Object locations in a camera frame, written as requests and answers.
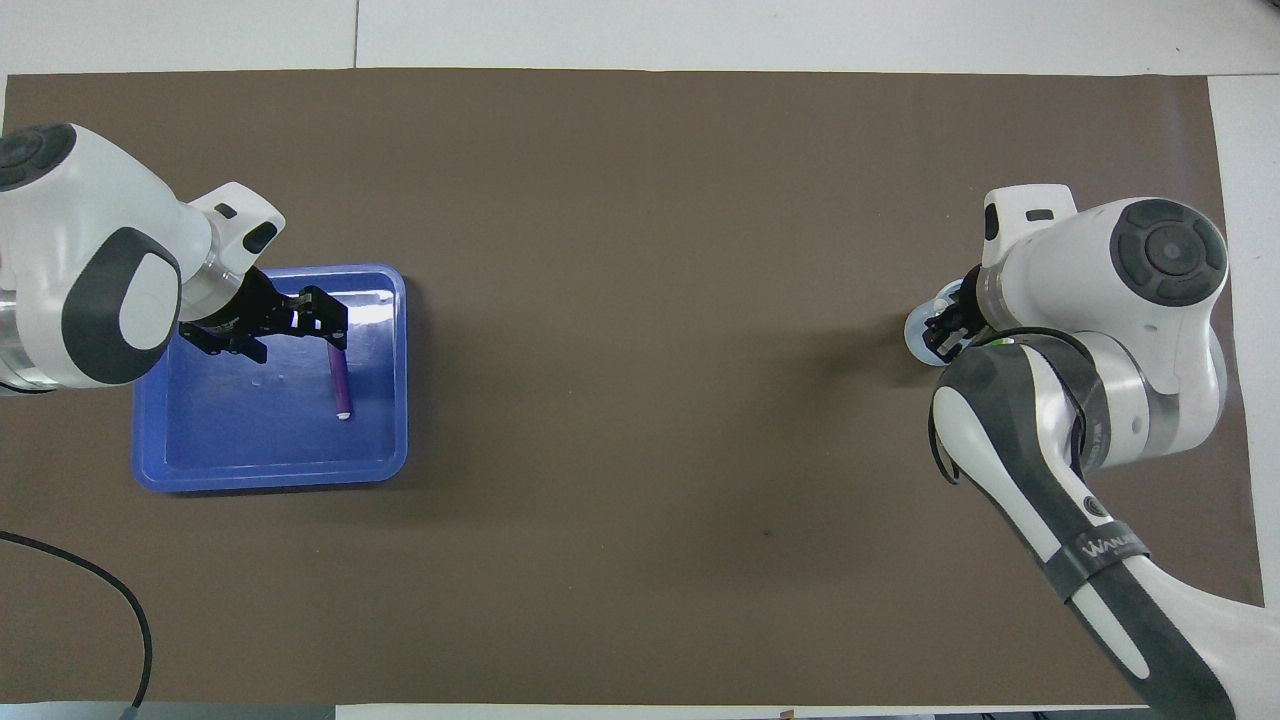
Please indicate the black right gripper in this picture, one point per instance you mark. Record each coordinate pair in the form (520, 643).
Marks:
(975, 300)

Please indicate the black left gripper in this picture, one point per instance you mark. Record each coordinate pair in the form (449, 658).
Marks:
(255, 310)

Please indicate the purple marker pen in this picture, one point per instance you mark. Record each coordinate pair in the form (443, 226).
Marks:
(340, 385)

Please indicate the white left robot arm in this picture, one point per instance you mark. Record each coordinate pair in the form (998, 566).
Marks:
(70, 230)

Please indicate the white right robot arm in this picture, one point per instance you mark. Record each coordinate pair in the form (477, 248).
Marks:
(1100, 290)

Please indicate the blue plastic tray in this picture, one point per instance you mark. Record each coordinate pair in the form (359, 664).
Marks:
(250, 430)

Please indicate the clear plastic cup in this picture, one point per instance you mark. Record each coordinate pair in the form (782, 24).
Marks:
(915, 335)

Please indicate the brown table mat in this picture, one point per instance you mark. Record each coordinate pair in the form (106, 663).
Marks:
(640, 400)

